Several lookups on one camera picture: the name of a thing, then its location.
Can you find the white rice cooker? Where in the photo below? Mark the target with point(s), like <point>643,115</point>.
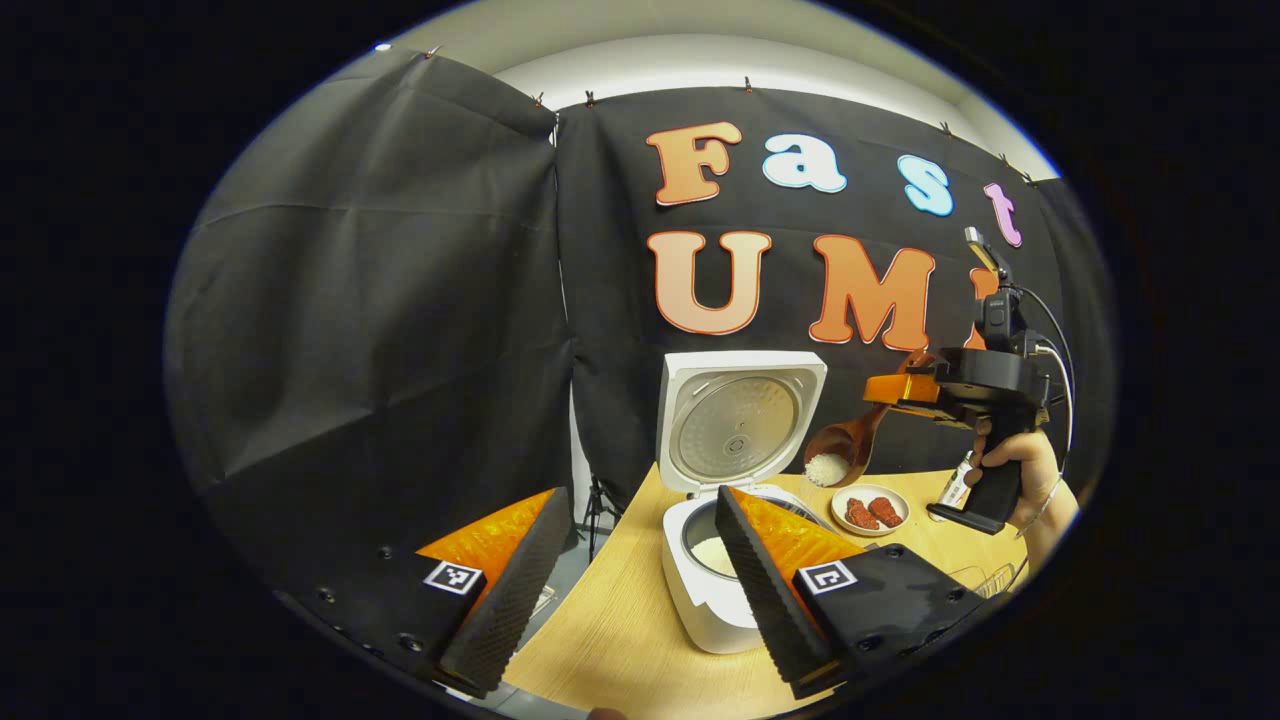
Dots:
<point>740,430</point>

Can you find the white round plate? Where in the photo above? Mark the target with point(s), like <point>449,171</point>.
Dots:
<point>870,490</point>

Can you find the white drink bottle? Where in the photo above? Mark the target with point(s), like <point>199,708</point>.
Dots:
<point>955,490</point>

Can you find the black backdrop cloth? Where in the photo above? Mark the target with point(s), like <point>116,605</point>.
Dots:
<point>400,300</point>

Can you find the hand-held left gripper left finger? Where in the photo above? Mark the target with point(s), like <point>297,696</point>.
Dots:
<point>510,600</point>

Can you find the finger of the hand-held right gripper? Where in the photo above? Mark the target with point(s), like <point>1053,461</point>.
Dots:
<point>900,388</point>

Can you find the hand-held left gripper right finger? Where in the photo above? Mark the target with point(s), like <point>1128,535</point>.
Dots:
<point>765,600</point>

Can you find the black tripod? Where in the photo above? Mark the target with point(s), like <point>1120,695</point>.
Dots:
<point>598,510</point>

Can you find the red meat piece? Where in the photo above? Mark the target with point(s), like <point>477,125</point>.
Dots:
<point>861,514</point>
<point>886,511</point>

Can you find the white rice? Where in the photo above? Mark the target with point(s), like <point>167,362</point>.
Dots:
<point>712,557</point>
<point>828,469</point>

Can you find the brown wooden spoon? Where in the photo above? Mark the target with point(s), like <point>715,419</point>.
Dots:
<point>860,435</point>

